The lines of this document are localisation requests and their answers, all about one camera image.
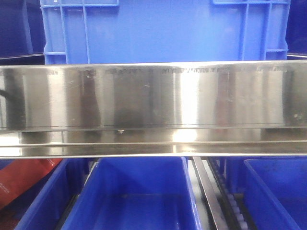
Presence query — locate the steel divider bar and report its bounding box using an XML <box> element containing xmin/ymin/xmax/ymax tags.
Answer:
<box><xmin>192</xmin><ymin>157</ymin><xmax>228</xmax><ymax>230</ymax></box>

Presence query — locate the blue right lower bin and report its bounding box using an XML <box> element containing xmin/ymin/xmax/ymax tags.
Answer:
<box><xmin>244</xmin><ymin>158</ymin><xmax>307</xmax><ymax>230</ymax></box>

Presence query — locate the blue middle lower bin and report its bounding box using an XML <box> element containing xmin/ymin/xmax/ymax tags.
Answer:
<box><xmin>62</xmin><ymin>157</ymin><xmax>201</xmax><ymax>230</ymax></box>

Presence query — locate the red package in bin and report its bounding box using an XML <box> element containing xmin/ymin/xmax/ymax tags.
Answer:
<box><xmin>0</xmin><ymin>158</ymin><xmax>62</xmax><ymax>208</ymax></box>

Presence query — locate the blue left lower bin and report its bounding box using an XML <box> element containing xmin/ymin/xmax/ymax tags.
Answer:
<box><xmin>0</xmin><ymin>159</ymin><xmax>89</xmax><ymax>230</ymax></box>

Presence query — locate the blue bin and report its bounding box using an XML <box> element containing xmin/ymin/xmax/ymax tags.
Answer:
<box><xmin>0</xmin><ymin>159</ymin><xmax>89</xmax><ymax>230</ymax></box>
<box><xmin>62</xmin><ymin>157</ymin><xmax>201</xmax><ymax>230</ymax></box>
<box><xmin>244</xmin><ymin>158</ymin><xmax>307</xmax><ymax>230</ymax></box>

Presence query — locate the stainless steel shelf rail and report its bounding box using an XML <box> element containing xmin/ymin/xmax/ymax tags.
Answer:
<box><xmin>0</xmin><ymin>60</ymin><xmax>307</xmax><ymax>159</ymax></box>

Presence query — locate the large blue upper crate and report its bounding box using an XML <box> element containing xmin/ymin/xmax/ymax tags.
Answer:
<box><xmin>40</xmin><ymin>0</ymin><xmax>291</xmax><ymax>64</ymax></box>

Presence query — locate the white roller track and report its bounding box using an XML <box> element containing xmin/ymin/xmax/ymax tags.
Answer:
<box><xmin>207</xmin><ymin>157</ymin><xmax>257</xmax><ymax>230</ymax></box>

